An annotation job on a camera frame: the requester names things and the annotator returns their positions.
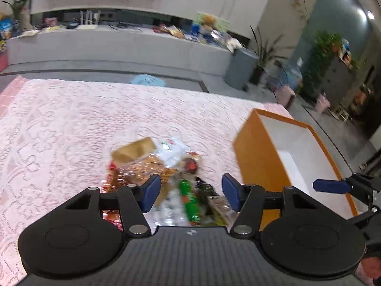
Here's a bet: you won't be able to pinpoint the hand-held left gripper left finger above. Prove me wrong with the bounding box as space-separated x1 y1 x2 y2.
64 174 161 237

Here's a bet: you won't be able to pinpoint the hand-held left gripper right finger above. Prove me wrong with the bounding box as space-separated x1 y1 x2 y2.
222 173 316 236

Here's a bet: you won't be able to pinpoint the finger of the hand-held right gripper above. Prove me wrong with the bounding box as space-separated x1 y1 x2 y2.
313 173 381 204

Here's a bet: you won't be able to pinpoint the clear orange snack packet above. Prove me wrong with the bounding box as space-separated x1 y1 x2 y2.
107 155 176 194

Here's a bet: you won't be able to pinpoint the dark green snack packet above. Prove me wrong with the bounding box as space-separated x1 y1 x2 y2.
195 177 221 215

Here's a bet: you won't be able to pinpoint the clear white snack packet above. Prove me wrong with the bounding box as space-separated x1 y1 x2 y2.
155 185 191 227

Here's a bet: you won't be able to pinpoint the long green snack packet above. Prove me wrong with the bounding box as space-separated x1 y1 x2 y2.
179 179 203 227

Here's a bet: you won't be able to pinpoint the orange cardboard box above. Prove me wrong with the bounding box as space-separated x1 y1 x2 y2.
233 109 359 231

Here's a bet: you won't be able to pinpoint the brown snack packet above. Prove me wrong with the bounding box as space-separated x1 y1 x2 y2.
111 137 157 169

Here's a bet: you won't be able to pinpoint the dark red snack packet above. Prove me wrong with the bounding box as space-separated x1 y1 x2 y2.
181 152 201 176

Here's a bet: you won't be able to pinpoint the person's right forearm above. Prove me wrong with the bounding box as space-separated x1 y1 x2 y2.
360 255 381 285

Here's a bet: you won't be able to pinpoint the small white stool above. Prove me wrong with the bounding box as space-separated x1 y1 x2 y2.
336 106 350 123

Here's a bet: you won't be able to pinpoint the small pink bag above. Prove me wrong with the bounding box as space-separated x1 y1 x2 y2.
316 94 331 112

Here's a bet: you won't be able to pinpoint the large pink bag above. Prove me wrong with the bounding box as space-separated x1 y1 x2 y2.
274 85 296 108

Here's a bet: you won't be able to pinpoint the pink lace tablecloth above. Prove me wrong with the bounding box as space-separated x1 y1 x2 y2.
0 76 298 286

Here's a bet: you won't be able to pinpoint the grey cabinet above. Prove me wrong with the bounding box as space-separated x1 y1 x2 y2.
323 55 356 105

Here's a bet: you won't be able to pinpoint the light blue plastic stool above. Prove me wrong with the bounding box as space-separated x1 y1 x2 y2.
130 74 165 87

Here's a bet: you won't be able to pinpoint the blue water bottle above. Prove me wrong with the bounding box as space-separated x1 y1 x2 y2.
281 66 302 88

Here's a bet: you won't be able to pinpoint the grey trash can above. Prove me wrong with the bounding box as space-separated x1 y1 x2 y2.
225 48 259 90

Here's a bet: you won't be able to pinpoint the climbing green plant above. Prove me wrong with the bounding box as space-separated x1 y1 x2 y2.
301 30 343 96

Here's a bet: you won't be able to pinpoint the toys on cabinet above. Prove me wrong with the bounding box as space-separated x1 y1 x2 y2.
338 39 353 63

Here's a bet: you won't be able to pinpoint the tall potted leaf plant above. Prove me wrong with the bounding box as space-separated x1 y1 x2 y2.
248 25 286 85

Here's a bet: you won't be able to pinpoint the grey television bench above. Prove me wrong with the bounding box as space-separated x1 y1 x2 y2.
6 24 233 75

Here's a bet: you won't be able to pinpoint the pile of packets on bench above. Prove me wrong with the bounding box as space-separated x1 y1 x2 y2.
152 22 241 51

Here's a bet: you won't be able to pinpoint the teddy bear poster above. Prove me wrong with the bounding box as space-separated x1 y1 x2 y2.
195 12 231 32

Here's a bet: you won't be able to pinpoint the white router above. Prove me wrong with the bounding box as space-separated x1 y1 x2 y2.
76 10 100 30

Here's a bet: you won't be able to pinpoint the blue bags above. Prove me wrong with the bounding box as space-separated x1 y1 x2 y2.
0 18 14 39

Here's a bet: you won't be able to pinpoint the potted plant in pale vase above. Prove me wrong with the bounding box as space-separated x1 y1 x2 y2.
3 0 33 32

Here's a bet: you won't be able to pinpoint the black cables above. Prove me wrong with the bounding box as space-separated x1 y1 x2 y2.
109 21 143 32

